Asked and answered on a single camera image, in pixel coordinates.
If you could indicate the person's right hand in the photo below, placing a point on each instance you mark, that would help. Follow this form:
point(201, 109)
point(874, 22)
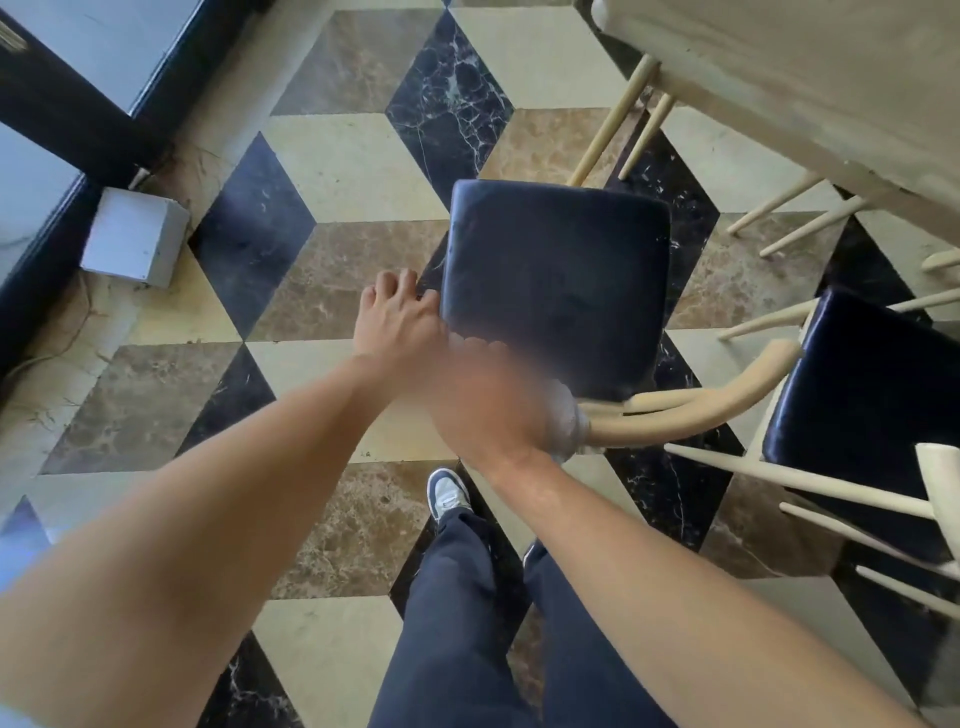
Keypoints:
point(495, 409)

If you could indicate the person's left hand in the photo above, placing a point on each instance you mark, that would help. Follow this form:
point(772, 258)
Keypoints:
point(394, 330)

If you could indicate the person's right fingers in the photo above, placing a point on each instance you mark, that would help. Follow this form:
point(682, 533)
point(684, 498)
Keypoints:
point(480, 346)

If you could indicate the person's left fingers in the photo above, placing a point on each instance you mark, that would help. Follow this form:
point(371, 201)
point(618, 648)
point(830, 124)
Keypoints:
point(397, 289)

